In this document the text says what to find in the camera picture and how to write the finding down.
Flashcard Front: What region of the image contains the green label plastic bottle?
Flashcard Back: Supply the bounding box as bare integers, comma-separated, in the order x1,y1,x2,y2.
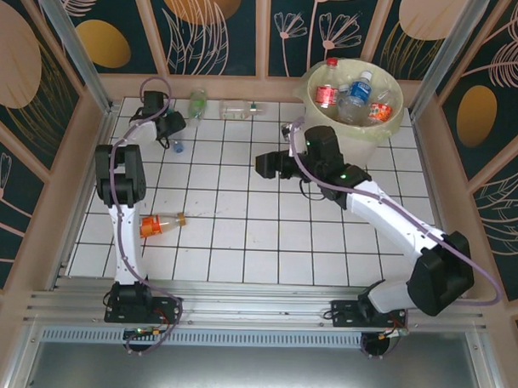
187,88,209,129

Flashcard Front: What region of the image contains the blue label water bottle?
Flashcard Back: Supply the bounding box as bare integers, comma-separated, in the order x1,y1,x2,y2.
166,107,189,155

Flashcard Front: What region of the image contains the orange label brown cap bottle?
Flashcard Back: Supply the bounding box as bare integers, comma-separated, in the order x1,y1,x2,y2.
139,210,187,240

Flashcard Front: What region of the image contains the cream plastic waste bin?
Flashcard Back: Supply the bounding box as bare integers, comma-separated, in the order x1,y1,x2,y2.
290,56,407,173

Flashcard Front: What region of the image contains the cream trash bin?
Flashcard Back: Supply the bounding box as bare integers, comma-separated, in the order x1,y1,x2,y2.
290,56,407,145

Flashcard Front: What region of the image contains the clear bottle green cap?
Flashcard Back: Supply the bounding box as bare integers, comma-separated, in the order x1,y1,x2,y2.
219,98,266,122

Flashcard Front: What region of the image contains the grey metal sheet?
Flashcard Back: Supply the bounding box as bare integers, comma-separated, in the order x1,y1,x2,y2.
17,317,500,388

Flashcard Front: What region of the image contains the aluminium side rail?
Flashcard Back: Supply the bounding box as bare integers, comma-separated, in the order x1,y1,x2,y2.
401,116,474,299
46,101,121,294

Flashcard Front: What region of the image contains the aluminium corner post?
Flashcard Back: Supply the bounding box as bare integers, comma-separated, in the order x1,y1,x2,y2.
23,0,124,116
408,0,488,124

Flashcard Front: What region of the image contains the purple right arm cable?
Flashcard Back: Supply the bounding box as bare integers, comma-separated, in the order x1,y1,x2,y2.
283,114,509,309

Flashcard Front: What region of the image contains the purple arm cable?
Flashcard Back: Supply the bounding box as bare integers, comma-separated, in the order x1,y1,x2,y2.
103,74,192,358
283,114,509,309

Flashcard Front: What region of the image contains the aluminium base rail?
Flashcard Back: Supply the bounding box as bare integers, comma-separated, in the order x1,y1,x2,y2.
22,274,489,339

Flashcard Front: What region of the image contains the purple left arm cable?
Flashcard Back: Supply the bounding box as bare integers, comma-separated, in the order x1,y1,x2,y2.
103,74,192,358

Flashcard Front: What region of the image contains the perforated metal cable tray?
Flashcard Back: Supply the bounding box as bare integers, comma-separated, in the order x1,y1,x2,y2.
40,324,368,353

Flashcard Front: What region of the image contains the red black wire bundle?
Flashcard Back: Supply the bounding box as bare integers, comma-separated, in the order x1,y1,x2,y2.
361,320,411,361
123,312,173,344

